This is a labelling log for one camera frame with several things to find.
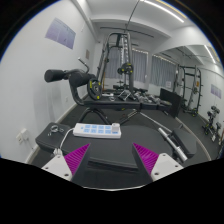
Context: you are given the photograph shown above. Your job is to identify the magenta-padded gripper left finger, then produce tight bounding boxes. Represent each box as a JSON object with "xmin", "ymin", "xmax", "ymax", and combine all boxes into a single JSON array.
[{"xmin": 41, "ymin": 143, "xmax": 93, "ymax": 188}]

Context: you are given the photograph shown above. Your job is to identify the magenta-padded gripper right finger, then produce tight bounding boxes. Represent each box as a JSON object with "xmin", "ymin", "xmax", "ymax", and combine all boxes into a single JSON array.
[{"xmin": 132, "ymin": 142, "xmax": 184, "ymax": 185}]

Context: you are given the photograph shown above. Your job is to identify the white charger block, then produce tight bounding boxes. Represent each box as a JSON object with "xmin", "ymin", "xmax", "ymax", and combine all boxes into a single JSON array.
[{"xmin": 110, "ymin": 122, "xmax": 121, "ymax": 134}]

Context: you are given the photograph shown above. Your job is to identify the chrome bar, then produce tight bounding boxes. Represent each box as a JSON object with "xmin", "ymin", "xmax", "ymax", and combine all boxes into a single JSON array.
[{"xmin": 158, "ymin": 127, "xmax": 188, "ymax": 163}]

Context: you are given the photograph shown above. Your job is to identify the black padded flat bench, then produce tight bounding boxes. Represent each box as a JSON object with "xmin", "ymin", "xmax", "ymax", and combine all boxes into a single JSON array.
[{"xmin": 34, "ymin": 121, "xmax": 198, "ymax": 188}]

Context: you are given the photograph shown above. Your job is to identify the white power strip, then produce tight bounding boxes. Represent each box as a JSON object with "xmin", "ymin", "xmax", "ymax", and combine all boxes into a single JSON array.
[{"xmin": 72, "ymin": 122, "xmax": 122, "ymax": 139}]

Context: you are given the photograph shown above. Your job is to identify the black box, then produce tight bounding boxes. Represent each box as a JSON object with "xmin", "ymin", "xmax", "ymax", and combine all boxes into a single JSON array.
[{"xmin": 159, "ymin": 87, "xmax": 184, "ymax": 118}]

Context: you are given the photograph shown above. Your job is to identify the group of dumbbells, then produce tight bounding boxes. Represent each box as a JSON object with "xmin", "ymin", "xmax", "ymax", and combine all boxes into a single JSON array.
[{"xmin": 138, "ymin": 93, "xmax": 164, "ymax": 105}]

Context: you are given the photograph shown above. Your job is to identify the black power rack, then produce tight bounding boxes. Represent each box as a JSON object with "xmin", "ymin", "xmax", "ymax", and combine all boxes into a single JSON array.
[{"xmin": 174, "ymin": 64, "xmax": 203, "ymax": 118}]

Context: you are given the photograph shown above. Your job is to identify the black bench with roller pads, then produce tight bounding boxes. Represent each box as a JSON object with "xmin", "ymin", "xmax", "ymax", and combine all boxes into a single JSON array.
[{"xmin": 44, "ymin": 58, "xmax": 174, "ymax": 125}]

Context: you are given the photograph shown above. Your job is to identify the black yellow weight plate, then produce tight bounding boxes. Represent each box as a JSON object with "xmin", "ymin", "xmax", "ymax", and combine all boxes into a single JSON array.
[{"xmin": 87, "ymin": 77, "xmax": 103, "ymax": 101}]

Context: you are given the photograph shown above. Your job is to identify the grey window curtain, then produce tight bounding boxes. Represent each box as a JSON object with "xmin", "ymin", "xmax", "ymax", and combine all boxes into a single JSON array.
[{"xmin": 104, "ymin": 46, "xmax": 148, "ymax": 84}]

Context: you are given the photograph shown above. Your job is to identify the black plate on machine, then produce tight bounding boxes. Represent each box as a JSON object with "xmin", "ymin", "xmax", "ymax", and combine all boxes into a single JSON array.
[{"xmin": 117, "ymin": 62, "xmax": 134, "ymax": 76}]

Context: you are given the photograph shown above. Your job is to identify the grey smith machine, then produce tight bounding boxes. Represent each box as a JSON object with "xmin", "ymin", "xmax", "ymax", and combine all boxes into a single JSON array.
[{"xmin": 96, "ymin": 31, "xmax": 138, "ymax": 101}]

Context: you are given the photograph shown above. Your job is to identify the long ceiling light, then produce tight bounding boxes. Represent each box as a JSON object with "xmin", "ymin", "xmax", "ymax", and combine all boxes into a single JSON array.
[{"xmin": 143, "ymin": 0, "xmax": 185, "ymax": 24}]

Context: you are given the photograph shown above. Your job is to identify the white power strip cable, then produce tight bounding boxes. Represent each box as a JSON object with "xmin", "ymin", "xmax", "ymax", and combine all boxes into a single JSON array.
[{"xmin": 53, "ymin": 128, "xmax": 75, "ymax": 157}]

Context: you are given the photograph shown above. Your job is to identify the metal key ring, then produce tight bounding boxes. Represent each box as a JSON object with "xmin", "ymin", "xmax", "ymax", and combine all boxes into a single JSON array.
[{"xmin": 48, "ymin": 123, "xmax": 65, "ymax": 137}]

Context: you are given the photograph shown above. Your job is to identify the white wall socket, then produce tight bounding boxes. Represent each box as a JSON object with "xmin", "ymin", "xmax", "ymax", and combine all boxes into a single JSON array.
[{"xmin": 15, "ymin": 128, "xmax": 29, "ymax": 145}]

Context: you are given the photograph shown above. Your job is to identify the chrome cable handle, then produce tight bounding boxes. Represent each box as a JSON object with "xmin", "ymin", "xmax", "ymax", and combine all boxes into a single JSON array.
[{"xmin": 117, "ymin": 89, "xmax": 137, "ymax": 102}]

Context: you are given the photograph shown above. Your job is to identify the small purple wall poster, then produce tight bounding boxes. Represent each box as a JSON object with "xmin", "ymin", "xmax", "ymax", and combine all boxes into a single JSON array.
[{"xmin": 210, "ymin": 83, "xmax": 223, "ymax": 99}]

